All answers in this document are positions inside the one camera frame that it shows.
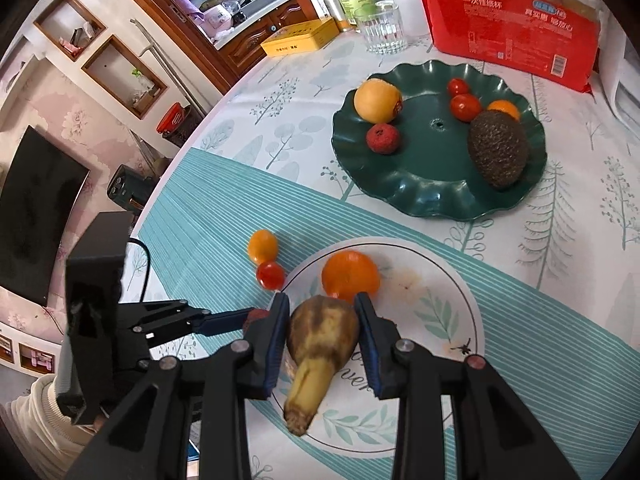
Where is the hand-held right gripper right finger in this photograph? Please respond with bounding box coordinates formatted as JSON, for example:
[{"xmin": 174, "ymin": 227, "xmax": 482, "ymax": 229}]
[{"xmin": 353, "ymin": 292, "xmax": 581, "ymax": 480}]

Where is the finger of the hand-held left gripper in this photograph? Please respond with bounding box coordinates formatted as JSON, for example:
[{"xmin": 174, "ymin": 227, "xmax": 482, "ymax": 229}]
[{"xmin": 117, "ymin": 299, "xmax": 251, "ymax": 349}]

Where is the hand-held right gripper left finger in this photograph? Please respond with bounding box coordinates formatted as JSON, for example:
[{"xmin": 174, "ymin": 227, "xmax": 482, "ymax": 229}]
[{"xmin": 65, "ymin": 292, "xmax": 291, "ymax": 480}]

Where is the overripe banana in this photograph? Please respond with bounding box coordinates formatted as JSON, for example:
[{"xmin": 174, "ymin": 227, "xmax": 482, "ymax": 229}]
[{"xmin": 283, "ymin": 295, "xmax": 360, "ymax": 437}]

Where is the white leaf print plate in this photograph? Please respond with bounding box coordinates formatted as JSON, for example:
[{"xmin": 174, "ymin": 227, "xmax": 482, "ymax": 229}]
[{"xmin": 240, "ymin": 236, "xmax": 485, "ymax": 480}]

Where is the dark green scalloped plate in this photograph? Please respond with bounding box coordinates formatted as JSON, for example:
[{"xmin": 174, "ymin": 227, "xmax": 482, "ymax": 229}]
[{"xmin": 331, "ymin": 59, "xmax": 549, "ymax": 222}]

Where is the dark avocado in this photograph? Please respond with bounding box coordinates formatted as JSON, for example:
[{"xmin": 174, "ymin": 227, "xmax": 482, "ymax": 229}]
[{"xmin": 467, "ymin": 109, "xmax": 530, "ymax": 190}]

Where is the yellow round fruit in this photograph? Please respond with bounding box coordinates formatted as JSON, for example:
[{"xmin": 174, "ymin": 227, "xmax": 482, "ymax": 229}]
[{"xmin": 353, "ymin": 79, "xmax": 404, "ymax": 124}]

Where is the small mandarin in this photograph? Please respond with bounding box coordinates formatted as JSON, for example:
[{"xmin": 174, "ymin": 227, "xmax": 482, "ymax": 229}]
[{"xmin": 486, "ymin": 99, "xmax": 521, "ymax": 122}]

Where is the person's left forearm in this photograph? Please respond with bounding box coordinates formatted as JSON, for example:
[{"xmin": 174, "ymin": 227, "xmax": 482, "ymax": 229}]
[{"xmin": 0, "ymin": 375, "xmax": 107, "ymax": 480}]

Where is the large mandarin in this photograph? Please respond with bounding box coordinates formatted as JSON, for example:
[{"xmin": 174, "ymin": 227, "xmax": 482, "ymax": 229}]
[{"xmin": 321, "ymin": 251, "xmax": 381, "ymax": 302}]

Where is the small orange tomato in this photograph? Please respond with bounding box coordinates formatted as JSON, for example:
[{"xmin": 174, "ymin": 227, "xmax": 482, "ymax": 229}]
[{"xmin": 247, "ymin": 229, "xmax": 279, "ymax": 264}]

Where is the black flat television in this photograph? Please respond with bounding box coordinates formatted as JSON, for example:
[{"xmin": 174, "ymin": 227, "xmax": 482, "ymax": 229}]
[{"xmin": 0, "ymin": 124, "xmax": 91, "ymax": 307}]

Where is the black heater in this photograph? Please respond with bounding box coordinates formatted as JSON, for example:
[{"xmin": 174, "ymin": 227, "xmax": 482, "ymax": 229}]
[{"xmin": 107, "ymin": 163, "xmax": 157, "ymax": 214}]

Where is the metal mop pole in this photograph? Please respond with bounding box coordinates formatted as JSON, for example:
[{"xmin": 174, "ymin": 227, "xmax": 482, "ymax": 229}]
[{"xmin": 129, "ymin": 18, "xmax": 209, "ymax": 117}]

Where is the wooden kitchen cabinet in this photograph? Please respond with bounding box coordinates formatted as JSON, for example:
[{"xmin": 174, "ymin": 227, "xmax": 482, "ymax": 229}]
[{"xmin": 94, "ymin": 0, "xmax": 312, "ymax": 97}]

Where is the yellow tin box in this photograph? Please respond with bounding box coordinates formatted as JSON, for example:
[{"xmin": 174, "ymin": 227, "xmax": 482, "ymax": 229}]
[{"xmin": 259, "ymin": 18, "xmax": 340, "ymax": 59}]

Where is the pink rice cooker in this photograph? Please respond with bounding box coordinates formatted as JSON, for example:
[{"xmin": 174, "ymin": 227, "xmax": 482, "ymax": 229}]
[{"xmin": 199, "ymin": 2, "xmax": 237, "ymax": 41}]

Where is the clear ribbed glass cup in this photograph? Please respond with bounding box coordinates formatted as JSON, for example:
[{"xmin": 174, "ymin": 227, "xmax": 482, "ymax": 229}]
[{"xmin": 357, "ymin": 0, "xmax": 409, "ymax": 55}]

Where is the small gold can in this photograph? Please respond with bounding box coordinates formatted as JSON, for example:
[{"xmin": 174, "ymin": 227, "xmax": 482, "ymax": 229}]
[{"xmin": 322, "ymin": 0, "xmax": 351, "ymax": 34}]

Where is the red paper cup package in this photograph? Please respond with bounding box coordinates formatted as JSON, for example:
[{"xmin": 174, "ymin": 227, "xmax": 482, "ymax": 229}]
[{"xmin": 413, "ymin": 0, "xmax": 601, "ymax": 94}]

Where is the white squeeze bottle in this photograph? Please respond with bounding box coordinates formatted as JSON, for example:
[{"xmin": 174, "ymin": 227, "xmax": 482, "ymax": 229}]
[{"xmin": 389, "ymin": 0, "xmax": 431, "ymax": 39}]

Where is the white sterilizer cabinet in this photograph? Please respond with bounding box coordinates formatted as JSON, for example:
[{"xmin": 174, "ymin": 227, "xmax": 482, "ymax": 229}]
[{"xmin": 596, "ymin": 35, "xmax": 640, "ymax": 128}]

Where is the black cable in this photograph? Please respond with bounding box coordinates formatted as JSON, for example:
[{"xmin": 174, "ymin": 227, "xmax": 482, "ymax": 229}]
[{"xmin": 124, "ymin": 237, "xmax": 152, "ymax": 307}]

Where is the wall niche with plant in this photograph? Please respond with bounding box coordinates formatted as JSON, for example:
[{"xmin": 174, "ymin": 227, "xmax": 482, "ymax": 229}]
[{"xmin": 81, "ymin": 34, "xmax": 169, "ymax": 120}]

